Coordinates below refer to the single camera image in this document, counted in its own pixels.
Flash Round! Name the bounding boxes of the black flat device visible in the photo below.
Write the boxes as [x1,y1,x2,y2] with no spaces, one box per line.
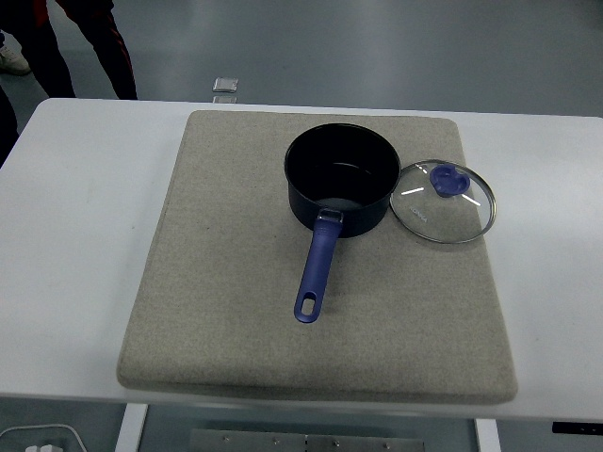
[551,421,603,435]

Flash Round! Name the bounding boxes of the person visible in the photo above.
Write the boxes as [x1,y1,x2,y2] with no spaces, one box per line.
[0,0,139,101]
[0,28,33,170]

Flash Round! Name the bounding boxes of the white table leg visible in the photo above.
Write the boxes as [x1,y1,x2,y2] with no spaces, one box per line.
[114,403,150,452]
[474,417,501,452]

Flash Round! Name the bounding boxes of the grey metal plate with screws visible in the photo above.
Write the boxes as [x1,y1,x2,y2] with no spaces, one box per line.
[189,428,426,452]

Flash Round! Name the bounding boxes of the beige fabric mat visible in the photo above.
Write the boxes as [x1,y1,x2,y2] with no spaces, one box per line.
[116,110,519,407]

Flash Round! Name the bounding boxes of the glass lid with blue knob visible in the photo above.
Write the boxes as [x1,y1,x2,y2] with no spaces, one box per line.
[389,158,498,245]

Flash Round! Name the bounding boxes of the dark pot with blue handle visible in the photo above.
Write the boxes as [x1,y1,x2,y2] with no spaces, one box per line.
[283,122,402,325]

